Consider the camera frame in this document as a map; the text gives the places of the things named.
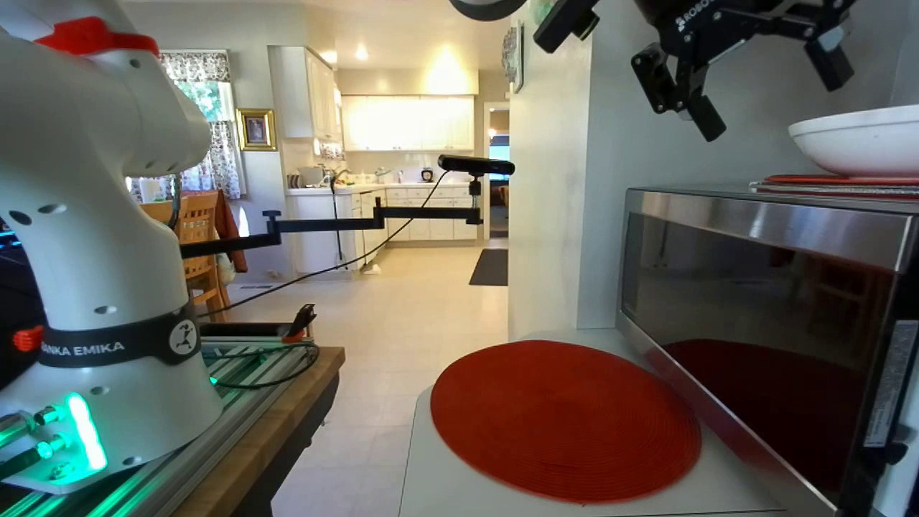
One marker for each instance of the large white bowl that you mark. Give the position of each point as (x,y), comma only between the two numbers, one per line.
(863,146)

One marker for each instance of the bright kitchen window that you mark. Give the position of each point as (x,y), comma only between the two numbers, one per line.
(405,124)

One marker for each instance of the wooden table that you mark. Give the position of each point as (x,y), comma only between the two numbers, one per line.
(288,421)

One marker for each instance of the patterned window curtain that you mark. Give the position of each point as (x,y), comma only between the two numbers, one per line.
(206,77)

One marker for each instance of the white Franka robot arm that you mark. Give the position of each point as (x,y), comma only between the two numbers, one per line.
(97,241)

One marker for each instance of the aluminium rail frame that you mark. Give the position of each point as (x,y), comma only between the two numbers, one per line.
(144,485)

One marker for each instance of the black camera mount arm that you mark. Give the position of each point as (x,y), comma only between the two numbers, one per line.
(325,225)

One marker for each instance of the dark floor mat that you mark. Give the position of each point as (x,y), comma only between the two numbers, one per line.
(489,268)

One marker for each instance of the black clamp with red tips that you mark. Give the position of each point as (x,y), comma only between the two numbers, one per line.
(302,325)

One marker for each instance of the stainless steel microwave oven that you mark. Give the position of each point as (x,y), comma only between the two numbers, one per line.
(764,317)

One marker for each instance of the white kitchen cabinet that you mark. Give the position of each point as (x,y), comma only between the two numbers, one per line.
(302,95)

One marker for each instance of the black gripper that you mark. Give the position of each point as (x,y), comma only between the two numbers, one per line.
(749,16)

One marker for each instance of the round wall decoration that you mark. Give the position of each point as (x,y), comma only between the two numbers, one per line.
(512,58)

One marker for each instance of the white refrigerator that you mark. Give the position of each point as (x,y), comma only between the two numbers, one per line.
(259,190)

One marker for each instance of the wooden chair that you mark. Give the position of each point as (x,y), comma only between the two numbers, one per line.
(203,230)

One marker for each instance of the black stereo camera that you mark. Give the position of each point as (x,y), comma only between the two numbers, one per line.
(474,166)

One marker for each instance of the gold framed picture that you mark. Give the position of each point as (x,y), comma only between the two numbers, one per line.
(258,130)

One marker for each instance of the white kitchen counter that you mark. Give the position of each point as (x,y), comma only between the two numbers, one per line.
(305,246)

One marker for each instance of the red plate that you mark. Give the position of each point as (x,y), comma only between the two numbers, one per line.
(842,180)

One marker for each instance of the red round placemat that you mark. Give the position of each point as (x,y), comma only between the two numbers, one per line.
(565,421)

